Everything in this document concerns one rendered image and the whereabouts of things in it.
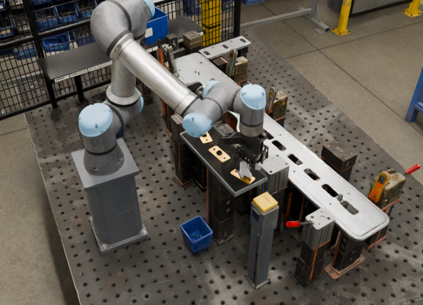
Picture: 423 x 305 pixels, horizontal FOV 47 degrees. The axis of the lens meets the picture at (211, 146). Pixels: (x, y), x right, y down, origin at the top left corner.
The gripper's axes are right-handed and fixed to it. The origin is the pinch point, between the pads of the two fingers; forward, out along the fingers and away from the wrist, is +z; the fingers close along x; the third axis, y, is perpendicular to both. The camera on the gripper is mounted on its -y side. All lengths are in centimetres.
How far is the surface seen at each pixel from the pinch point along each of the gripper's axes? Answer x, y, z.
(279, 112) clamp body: 59, -25, 21
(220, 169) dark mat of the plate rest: -2.7, -7.9, 2.0
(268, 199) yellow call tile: -2.5, 13.0, 2.0
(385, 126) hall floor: 205, -22, 118
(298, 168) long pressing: 30.7, 4.1, 17.9
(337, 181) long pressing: 34.8, 19.5, 17.9
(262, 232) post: -7.3, 15.3, 13.0
